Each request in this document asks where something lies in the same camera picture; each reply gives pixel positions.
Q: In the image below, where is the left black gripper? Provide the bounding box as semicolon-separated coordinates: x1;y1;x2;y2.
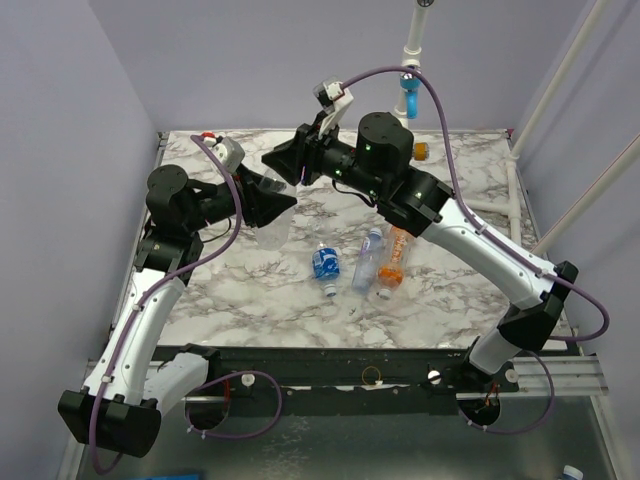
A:
185;161;297;233

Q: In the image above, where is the clear unlabelled plastic bottle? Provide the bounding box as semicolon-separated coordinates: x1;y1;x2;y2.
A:
255;169;296;251

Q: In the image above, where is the blue label Pocari bottle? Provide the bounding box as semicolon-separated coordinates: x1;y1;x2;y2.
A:
311;242;341;298

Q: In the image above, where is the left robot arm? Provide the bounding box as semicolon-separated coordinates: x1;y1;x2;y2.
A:
58;165;296;457

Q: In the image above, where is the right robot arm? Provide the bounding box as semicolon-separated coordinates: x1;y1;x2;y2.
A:
262;112;578;392

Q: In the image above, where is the purple label water bottle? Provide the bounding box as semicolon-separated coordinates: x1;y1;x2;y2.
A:
351;227;384;295

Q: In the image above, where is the orange label drink bottle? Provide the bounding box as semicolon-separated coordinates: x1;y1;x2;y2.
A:
377;226;415;300

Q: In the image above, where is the orange tap valve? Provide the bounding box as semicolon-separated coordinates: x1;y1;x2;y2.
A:
413;142;430;161

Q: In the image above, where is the blue tap valve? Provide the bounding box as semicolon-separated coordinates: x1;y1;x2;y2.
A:
398;64;421;120

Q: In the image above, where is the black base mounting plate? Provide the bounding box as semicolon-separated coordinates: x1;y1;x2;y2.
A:
152;344;519;428

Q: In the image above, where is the yellow rubber band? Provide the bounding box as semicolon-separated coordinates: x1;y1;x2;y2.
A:
361;365;383;387

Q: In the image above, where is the blue object at bottom edge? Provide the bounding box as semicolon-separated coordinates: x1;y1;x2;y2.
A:
146;473;201;480

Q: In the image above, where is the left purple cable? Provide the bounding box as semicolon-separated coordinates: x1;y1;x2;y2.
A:
91;132;284;475

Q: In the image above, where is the purple cable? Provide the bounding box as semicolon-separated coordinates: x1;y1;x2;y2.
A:
91;132;284;475
334;67;611;435

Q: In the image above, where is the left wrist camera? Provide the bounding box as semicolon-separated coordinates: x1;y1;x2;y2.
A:
211;137;245;174

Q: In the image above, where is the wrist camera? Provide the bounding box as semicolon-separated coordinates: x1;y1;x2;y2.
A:
313;77;354;138
211;137;245;174

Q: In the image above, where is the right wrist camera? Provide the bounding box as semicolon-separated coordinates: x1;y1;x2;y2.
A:
313;77;354;138

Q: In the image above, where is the white PVC pipe frame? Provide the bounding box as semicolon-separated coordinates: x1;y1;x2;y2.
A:
423;1;639;230

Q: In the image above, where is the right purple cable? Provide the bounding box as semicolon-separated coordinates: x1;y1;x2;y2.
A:
334;67;611;435

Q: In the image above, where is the aluminium rail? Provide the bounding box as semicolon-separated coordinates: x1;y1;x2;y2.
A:
83;353;607;407

